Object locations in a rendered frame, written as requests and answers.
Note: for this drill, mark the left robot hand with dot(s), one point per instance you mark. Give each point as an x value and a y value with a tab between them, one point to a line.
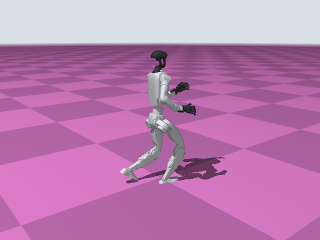
181	87

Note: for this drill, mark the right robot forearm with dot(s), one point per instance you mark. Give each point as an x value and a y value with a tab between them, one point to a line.
170	104

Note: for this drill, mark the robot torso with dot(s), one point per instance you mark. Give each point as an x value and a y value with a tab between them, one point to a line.
154	90

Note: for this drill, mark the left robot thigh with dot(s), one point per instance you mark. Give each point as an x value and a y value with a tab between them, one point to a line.
157	139

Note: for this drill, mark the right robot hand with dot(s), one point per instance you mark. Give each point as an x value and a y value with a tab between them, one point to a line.
188	109

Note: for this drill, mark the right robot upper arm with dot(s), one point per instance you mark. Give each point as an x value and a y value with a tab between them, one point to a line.
165	81

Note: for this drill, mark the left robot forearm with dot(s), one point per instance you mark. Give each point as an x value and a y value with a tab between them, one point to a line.
171	94

